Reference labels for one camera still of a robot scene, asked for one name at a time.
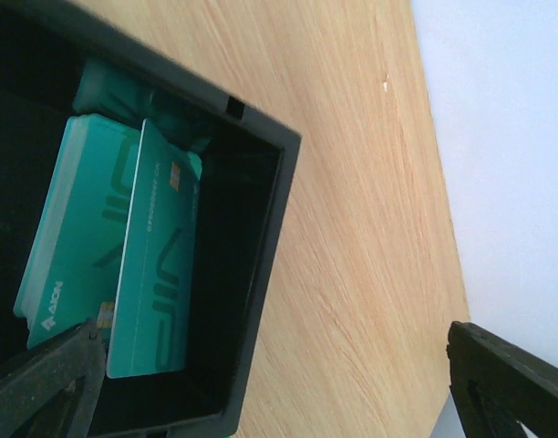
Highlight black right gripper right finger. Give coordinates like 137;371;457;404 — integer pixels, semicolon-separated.
447;321;558;437

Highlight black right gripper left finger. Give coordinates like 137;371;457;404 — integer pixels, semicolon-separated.
0;319;107;437

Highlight teal card stack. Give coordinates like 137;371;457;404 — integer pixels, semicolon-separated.
12;61;216;350

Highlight black storage bin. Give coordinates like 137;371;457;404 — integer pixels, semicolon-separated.
0;1;301;437

